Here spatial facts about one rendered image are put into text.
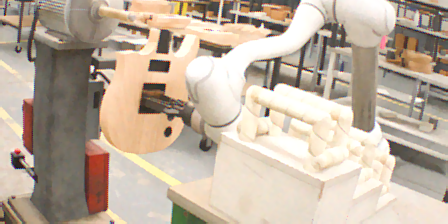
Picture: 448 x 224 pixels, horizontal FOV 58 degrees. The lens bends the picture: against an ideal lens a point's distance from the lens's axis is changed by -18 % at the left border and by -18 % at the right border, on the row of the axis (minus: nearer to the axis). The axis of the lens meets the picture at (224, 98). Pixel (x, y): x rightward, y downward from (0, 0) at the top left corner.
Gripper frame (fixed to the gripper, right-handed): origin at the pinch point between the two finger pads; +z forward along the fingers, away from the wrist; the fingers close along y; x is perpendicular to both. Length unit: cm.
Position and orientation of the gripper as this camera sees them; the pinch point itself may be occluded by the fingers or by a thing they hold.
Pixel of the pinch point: (152, 98)
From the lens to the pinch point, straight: 149.9
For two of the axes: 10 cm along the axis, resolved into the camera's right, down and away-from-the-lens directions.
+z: -7.5, -2.5, 6.1
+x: 2.0, -9.7, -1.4
